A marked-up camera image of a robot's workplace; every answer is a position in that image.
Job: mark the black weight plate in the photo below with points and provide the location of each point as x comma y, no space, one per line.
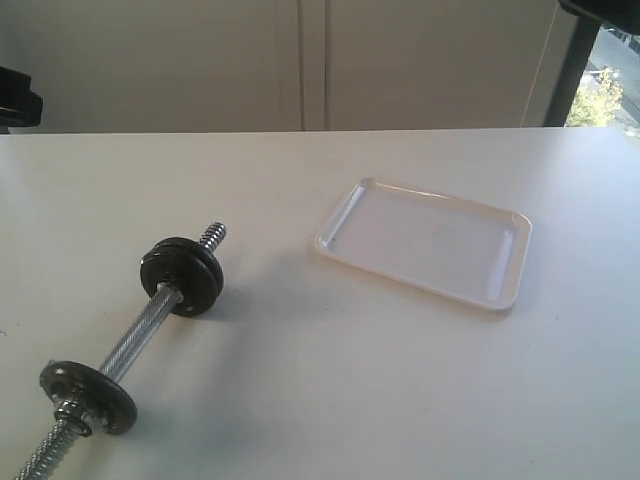
114,409
194,247
174,267

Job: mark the chrome threaded dumbbell bar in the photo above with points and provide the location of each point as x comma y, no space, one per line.
61,437

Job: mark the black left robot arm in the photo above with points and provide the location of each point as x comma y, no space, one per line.
21,107

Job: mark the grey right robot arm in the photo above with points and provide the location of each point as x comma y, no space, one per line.
621,14

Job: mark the white plastic tray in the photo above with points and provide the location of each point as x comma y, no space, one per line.
459,249

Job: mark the chrome spinlock collar nut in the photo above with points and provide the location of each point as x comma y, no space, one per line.
77,414

